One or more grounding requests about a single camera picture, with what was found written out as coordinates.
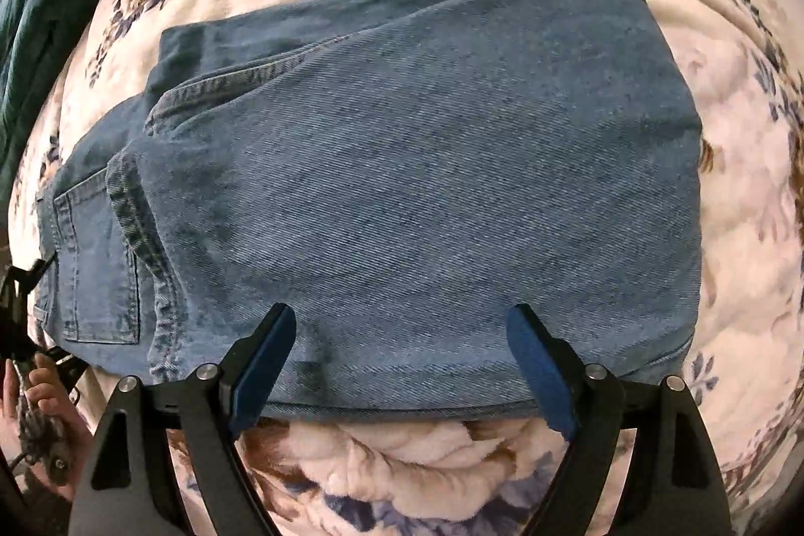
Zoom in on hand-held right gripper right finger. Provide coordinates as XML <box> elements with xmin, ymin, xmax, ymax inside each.
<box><xmin>506</xmin><ymin>302</ymin><xmax>734</xmax><ymax>536</ymax></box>

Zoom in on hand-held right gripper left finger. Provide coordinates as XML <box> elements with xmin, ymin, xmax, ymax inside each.
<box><xmin>66</xmin><ymin>302</ymin><xmax>298</xmax><ymax>536</ymax></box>

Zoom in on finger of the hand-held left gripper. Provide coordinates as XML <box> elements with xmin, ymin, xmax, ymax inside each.
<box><xmin>5</xmin><ymin>258</ymin><xmax>57</xmax><ymax>293</ymax></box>

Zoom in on blue denim pants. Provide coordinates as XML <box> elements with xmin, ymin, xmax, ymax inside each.
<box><xmin>34</xmin><ymin>0</ymin><xmax>703</xmax><ymax>425</ymax></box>

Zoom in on person's left hand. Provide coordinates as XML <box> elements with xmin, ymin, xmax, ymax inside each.
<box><xmin>0</xmin><ymin>351</ymin><xmax>96</xmax><ymax>505</ymax></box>

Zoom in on floral fleece blanket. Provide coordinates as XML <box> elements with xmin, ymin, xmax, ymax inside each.
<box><xmin>13</xmin><ymin>0</ymin><xmax>804</xmax><ymax>536</ymax></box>

